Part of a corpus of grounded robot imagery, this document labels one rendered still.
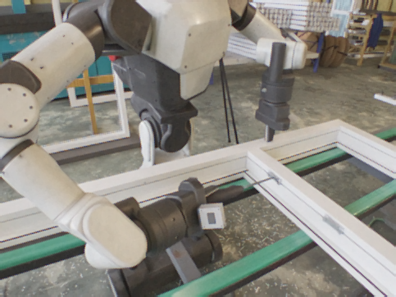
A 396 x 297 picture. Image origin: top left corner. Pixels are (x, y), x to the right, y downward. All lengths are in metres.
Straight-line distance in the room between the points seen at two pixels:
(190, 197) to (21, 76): 0.35
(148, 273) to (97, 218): 0.99
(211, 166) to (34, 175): 0.45
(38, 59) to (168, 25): 0.28
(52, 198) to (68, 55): 0.24
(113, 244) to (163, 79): 0.43
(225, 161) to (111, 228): 0.42
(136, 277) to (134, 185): 0.77
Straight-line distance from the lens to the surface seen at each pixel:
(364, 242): 0.60
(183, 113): 0.83
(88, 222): 0.42
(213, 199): 0.60
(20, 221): 0.68
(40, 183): 0.44
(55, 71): 0.49
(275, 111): 0.77
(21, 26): 4.07
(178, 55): 0.65
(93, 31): 0.54
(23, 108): 0.44
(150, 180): 0.67
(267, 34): 0.96
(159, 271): 1.40
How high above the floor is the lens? 1.32
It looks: 30 degrees down
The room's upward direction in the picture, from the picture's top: 1 degrees clockwise
